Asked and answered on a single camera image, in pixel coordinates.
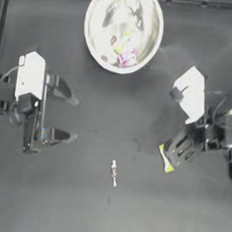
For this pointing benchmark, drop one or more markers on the steel bowl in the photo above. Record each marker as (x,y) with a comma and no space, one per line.
(107,16)

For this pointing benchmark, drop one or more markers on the green candy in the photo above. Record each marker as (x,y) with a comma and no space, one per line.
(119,49)
(168,166)

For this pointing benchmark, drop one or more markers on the pink candy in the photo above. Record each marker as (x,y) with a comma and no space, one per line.
(127,58)

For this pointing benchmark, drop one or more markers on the gripper white camera mount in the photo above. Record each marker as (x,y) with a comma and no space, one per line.
(192,92)
(31,74)

